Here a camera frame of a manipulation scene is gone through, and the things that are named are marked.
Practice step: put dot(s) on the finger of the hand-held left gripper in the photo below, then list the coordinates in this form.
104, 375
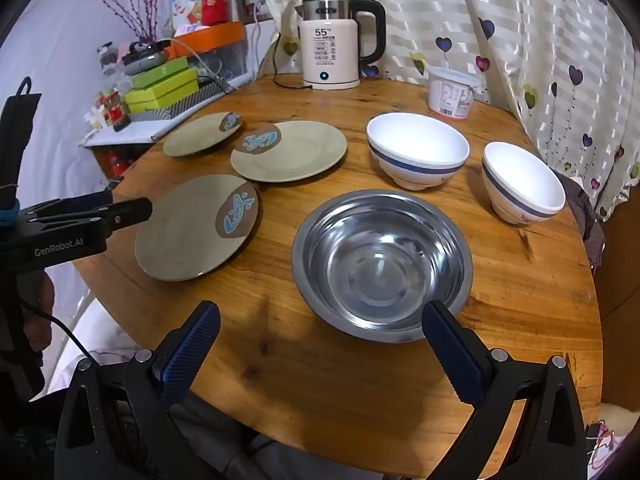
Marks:
127, 212
75, 203

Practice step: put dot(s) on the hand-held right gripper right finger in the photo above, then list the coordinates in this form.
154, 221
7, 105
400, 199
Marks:
452, 345

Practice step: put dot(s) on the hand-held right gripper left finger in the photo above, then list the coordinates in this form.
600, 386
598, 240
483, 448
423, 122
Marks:
192, 347

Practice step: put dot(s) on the medium beige fish-print plate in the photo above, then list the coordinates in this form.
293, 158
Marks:
185, 232

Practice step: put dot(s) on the small beige fish-print plate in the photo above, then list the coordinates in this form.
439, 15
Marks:
197, 137

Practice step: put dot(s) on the stainless steel bowl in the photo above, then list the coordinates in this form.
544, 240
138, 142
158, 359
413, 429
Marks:
382, 265

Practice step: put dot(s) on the large beige fish-print plate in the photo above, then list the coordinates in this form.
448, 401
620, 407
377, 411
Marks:
300, 152

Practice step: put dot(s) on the small white blue-band bowl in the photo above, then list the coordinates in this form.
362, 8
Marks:
525, 175

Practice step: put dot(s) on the large white blue-band bowl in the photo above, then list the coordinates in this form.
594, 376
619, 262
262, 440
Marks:
415, 142

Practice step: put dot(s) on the person's left hand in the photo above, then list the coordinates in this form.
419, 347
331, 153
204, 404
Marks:
45, 305

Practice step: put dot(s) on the red ornament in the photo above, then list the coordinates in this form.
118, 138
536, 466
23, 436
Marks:
112, 162

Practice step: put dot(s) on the person's grey trousers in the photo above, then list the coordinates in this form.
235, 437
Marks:
225, 440

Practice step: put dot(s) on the red figurine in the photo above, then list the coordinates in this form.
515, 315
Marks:
116, 110

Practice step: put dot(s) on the thick green box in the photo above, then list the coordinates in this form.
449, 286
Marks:
160, 94

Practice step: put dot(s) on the black white striped box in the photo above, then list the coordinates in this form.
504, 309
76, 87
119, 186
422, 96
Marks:
192, 100

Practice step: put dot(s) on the thin green box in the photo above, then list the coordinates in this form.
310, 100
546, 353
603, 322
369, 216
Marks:
160, 72

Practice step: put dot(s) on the grey oval device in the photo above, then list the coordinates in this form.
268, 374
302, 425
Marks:
145, 57

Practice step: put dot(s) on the wooden cabinet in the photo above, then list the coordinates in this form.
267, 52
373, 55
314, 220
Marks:
620, 285

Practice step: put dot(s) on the brown checked cloth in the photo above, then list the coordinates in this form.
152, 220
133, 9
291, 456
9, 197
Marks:
585, 220

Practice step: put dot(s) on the purple branch decoration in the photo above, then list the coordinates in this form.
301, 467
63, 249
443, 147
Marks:
145, 22

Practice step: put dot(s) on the clear container with orange lid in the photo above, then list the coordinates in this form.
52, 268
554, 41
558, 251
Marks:
215, 35

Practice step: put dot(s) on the white plastic tub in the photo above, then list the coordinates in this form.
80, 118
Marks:
450, 95

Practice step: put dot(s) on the white electric kettle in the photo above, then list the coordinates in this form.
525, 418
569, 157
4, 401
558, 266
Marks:
330, 45

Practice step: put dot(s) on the heart-print curtain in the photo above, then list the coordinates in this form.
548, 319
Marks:
500, 10

